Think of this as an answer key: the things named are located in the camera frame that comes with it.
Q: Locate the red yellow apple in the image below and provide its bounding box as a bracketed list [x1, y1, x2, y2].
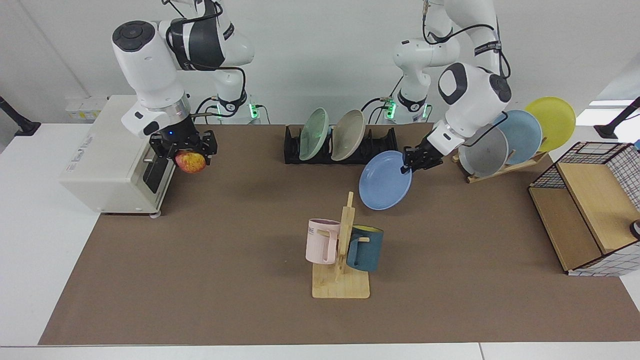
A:
[174, 150, 207, 174]

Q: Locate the black dish rack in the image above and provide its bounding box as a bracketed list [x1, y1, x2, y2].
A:
[284, 125, 399, 166]

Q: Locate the grey plate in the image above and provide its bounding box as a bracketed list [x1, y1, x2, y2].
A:
[458, 125, 509, 178]

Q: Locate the beige plate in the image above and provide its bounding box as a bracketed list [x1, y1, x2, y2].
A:
[331, 109, 366, 162]

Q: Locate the wooden plate stand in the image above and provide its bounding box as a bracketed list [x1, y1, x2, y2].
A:
[451, 137, 551, 184]

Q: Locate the pale green plate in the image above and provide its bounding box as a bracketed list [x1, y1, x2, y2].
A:
[298, 108, 331, 161]

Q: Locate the light blue plate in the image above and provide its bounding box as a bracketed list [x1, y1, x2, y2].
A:
[492, 109, 543, 166]

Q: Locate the yellow plate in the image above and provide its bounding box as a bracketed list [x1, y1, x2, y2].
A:
[524, 96, 577, 153]

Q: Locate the pale toaster oven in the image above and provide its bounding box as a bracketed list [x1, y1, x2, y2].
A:
[59, 95, 190, 217]

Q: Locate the dark blue cup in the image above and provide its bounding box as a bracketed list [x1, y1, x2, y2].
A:
[345, 225, 385, 273]

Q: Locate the white socket box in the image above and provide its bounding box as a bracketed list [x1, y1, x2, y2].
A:
[65, 96, 108, 123]

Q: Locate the pink cup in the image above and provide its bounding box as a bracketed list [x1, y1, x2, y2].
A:
[305, 218, 342, 265]

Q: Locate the brown table cloth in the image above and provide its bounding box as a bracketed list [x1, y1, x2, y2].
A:
[38, 123, 640, 346]

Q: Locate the wooden cup stand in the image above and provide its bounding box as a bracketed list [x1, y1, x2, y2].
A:
[312, 191, 371, 299]

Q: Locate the black stand foot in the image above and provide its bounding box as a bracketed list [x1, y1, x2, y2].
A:
[593, 97, 640, 140]
[0, 96, 42, 137]

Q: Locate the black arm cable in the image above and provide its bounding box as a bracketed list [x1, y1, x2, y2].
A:
[421, 0, 512, 148]
[162, 0, 247, 119]

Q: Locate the wire basket with wooden floor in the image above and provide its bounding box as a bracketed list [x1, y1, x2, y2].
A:
[528, 141, 640, 277]

